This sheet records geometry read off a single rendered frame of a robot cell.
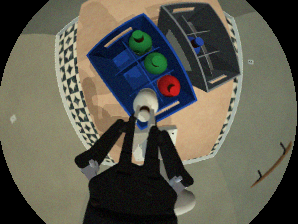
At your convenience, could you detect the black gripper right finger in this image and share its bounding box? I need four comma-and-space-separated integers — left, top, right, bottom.
143, 109, 194, 196

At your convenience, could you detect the dark blue crate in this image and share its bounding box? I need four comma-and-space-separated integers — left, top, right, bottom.
86, 13, 198, 122

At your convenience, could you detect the green bottle with pale green label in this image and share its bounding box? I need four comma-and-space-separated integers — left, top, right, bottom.
129, 30, 152, 56
144, 52, 168, 75

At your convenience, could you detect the red bottle with pink label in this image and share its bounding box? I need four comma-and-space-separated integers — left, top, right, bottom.
157, 75, 180, 97

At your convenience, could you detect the dark grey divided crate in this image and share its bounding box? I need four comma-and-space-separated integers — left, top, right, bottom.
157, 2, 241, 93

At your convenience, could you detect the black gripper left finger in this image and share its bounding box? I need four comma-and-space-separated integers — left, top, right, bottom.
74, 105, 141, 192

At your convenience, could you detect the white bottle with grey label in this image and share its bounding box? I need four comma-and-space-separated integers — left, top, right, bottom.
133, 88, 158, 122

